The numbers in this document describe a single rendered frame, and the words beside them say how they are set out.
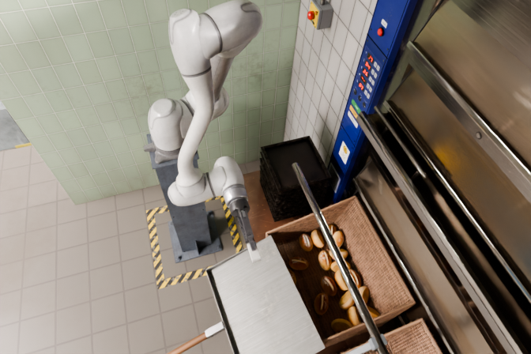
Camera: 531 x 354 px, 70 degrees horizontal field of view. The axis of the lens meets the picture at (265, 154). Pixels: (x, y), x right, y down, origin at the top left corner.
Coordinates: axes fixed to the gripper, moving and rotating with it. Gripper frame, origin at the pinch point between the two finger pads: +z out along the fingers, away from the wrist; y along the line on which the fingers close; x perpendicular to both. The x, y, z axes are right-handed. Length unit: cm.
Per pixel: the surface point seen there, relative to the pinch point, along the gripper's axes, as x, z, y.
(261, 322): -1, 12, 50
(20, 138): 132, -188, 110
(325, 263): -40, -6, 55
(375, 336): -28.5, 37.0, 1.9
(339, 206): -54, -26, 40
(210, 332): 22, 8, 55
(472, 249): -59, 27, -21
